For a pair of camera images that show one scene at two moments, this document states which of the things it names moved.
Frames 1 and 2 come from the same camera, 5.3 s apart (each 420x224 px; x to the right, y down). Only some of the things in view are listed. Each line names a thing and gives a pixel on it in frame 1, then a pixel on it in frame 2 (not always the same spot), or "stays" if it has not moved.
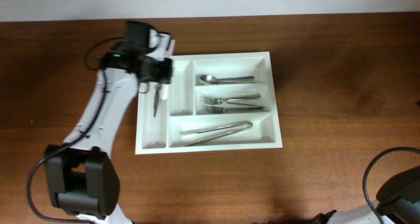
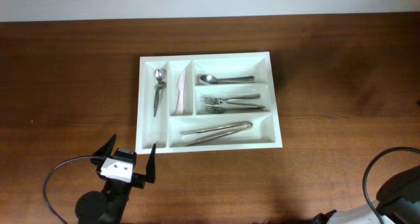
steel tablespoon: x=212 y=79 stays
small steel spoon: x=157 y=87 stays
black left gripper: x=167 y=71 to x=139 y=179
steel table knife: x=245 y=123 stays
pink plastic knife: x=165 y=87 to x=180 y=86
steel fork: x=214 y=110 stays
